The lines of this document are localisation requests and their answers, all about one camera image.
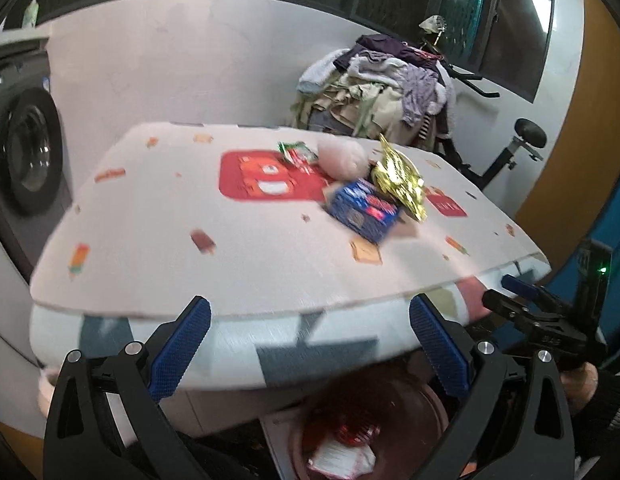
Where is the pile of clothes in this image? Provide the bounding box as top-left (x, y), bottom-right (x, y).
top-left (289, 34), bottom-right (456, 152)

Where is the green soap bottle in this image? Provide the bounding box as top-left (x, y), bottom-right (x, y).
top-left (21, 0), bottom-right (40, 28)

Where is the pink crumpled tissue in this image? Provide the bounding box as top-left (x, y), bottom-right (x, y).
top-left (317, 136), bottom-right (369, 181)

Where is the black exercise bike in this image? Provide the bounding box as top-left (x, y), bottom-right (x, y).
top-left (435, 58), bottom-right (548, 190)

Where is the person's right hand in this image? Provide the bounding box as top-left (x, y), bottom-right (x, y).
top-left (560, 363), bottom-right (598, 412)

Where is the gold foil snack bag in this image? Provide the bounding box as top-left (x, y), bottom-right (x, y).
top-left (372, 136), bottom-right (427, 222)

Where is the blue snack box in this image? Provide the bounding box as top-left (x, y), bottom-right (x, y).
top-left (326, 179), bottom-right (400, 244)

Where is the pink fluffy slipper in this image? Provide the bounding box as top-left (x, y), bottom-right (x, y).
top-left (37, 367), bottom-right (59, 418)

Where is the green red candy wrapper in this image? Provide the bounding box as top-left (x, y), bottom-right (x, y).
top-left (277, 142), bottom-right (319, 167)

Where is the dark grey washing machine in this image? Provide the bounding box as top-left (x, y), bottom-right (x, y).
top-left (0, 39), bottom-right (72, 281)

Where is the white paper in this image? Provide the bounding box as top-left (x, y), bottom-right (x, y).
top-left (307, 438), bottom-right (376, 480)

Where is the crushed red cola can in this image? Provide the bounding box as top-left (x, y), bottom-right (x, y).
top-left (335, 411), bottom-right (380, 448)

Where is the dark red trash bin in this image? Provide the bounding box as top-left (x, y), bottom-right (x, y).
top-left (288, 365), bottom-right (449, 479)

